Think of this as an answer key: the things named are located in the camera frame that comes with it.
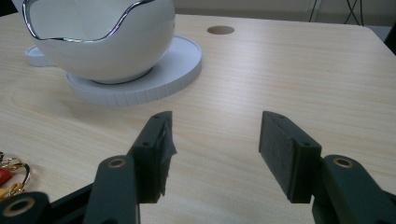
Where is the white egg-shaped bowl silver rim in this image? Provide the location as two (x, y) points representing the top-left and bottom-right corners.
(21, 0), (177, 85)

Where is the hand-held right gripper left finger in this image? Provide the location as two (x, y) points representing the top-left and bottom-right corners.
(127, 110), (178, 204)

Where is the large white round ribbed tray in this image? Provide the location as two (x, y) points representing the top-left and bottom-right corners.
(65, 35), (204, 107)

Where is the black metal stand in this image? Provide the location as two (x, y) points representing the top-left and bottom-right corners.
(343, 0), (365, 27)

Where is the gold keyring with red charm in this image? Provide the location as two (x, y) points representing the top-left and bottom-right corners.
(0, 150), (33, 202)

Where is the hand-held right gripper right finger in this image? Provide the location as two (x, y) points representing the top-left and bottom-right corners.
(258, 110), (322, 204)

